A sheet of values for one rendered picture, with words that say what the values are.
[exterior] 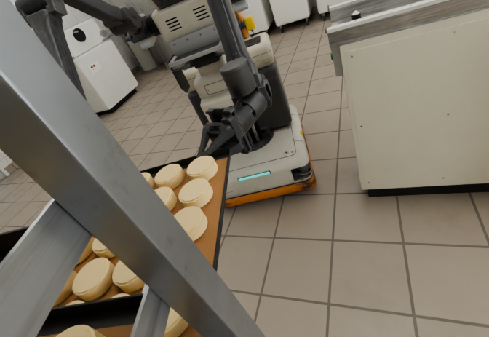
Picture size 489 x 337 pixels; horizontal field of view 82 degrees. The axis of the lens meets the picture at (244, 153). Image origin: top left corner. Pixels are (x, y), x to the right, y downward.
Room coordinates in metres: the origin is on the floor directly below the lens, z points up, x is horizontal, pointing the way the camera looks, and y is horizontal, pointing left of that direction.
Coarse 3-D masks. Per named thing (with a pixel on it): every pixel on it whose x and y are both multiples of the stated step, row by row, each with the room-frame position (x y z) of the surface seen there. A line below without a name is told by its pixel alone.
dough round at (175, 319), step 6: (174, 312) 0.16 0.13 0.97; (168, 318) 0.16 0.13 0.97; (174, 318) 0.16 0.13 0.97; (180, 318) 0.16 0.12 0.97; (168, 324) 0.16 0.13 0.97; (174, 324) 0.15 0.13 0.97; (180, 324) 0.15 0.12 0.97; (186, 324) 0.16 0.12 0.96; (168, 330) 0.15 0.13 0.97; (174, 330) 0.15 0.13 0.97; (180, 330) 0.15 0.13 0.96; (168, 336) 0.15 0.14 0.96; (174, 336) 0.15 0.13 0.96
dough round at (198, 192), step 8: (192, 184) 0.35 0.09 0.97; (200, 184) 0.34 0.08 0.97; (208, 184) 0.34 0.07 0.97; (184, 192) 0.34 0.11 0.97; (192, 192) 0.33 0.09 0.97; (200, 192) 0.32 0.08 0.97; (208, 192) 0.32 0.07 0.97; (184, 200) 0.32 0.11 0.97; (192, 200) 0.32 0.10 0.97; (200, 200) 0.31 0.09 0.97; (208, 200) 0.32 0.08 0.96
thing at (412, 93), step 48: (384, 48) 0.88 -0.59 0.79; (432, 48) 0.81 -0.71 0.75; (480, 48) 0.74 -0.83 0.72; (384, 96) 0.88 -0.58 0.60; (432, 96) 0.81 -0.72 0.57; (480, 96) 0.73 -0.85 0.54; (384, 144) 0.89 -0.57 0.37; (432, 144) 0.80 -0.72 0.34; (480, 144) 0.72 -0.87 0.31; (384, 192) 0.92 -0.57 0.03; (432, 192) 0.82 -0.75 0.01
